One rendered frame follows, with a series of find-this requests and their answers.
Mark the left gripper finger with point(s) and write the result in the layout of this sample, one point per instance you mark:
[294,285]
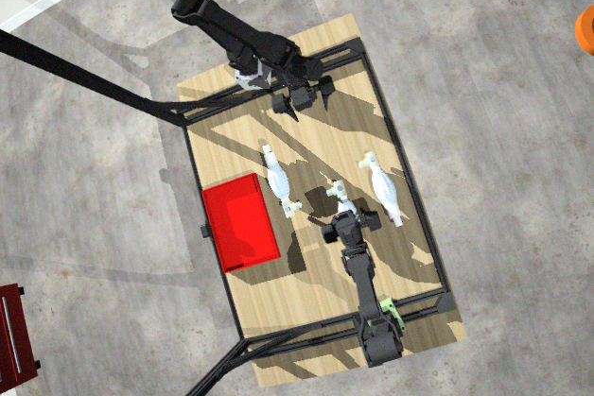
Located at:
[290,112]
[325,98]

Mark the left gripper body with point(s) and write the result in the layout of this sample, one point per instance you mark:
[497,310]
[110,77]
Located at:
[279,102]

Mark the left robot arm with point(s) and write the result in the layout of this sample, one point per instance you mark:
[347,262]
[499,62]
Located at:
[270,48]

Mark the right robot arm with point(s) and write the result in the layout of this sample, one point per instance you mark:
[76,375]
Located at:
[381,349]

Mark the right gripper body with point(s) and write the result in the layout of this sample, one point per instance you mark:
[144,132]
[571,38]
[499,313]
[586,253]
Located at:
[373,222]

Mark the red tray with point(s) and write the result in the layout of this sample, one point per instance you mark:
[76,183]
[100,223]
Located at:
[239,223]

